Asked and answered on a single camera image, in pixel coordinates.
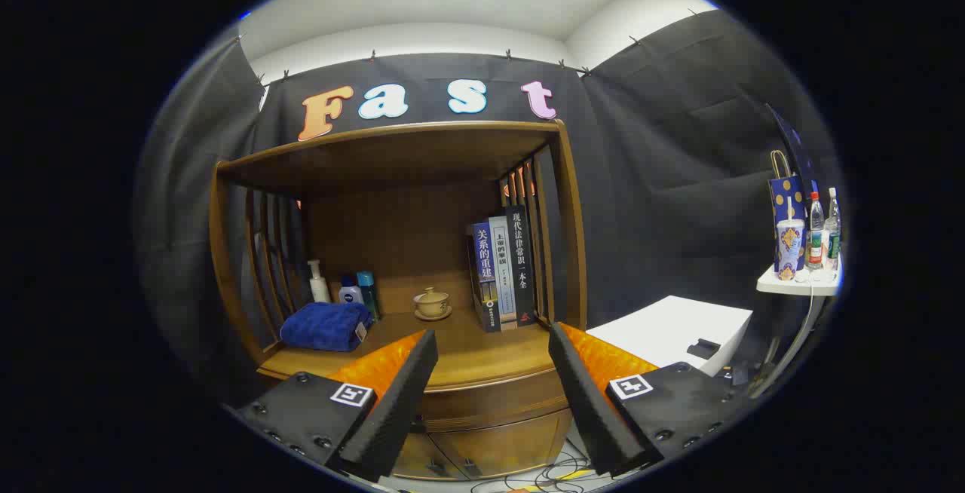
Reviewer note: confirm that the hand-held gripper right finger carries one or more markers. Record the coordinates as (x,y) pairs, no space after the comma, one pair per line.
(595,410)

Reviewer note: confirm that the patterned paper cup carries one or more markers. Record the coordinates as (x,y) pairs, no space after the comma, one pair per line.
(790,248)

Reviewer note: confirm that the beige saucer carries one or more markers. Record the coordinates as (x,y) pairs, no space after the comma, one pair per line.
(433,317)

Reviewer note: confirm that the wooden drawer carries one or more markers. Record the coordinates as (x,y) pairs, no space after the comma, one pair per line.
(490,402)

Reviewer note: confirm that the wooden countertop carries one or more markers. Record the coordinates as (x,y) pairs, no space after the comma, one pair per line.
(467,350)

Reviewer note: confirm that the clear bottle with red cap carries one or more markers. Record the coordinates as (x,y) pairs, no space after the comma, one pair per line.
(815,237)

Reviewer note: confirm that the light grey book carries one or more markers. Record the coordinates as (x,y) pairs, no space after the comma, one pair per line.
(503,274)

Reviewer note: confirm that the blue folded towel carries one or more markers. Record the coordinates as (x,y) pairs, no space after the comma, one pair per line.
(324,326)

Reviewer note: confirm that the clear bottle with green label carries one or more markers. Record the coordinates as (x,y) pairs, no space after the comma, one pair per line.
(833,237)

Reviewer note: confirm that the white bottle with blue cap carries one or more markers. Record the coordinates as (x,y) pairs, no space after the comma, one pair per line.
(350,295)

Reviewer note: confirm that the blue dotted paper bag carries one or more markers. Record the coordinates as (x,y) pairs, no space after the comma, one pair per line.
(788,199)

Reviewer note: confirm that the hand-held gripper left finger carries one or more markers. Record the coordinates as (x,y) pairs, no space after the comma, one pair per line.
(399,402)

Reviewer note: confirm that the black backdrop cloth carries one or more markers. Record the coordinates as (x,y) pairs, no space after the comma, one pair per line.
(663,176)

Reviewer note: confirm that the wooden cabinet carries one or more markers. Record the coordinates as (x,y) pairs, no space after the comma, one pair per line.
(392,229)

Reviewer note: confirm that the black book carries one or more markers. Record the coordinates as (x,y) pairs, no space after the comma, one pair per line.
(520,267)

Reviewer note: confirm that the beige lidded teacup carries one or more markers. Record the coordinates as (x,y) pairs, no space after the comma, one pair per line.
(433,303)

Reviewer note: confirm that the teal bottle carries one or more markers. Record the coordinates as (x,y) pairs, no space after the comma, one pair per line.
(369,293)

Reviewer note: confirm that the white pump bottle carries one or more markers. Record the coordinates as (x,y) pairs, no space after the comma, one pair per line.
(320,289)

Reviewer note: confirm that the white side table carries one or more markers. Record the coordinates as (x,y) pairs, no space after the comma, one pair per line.
(784,284)

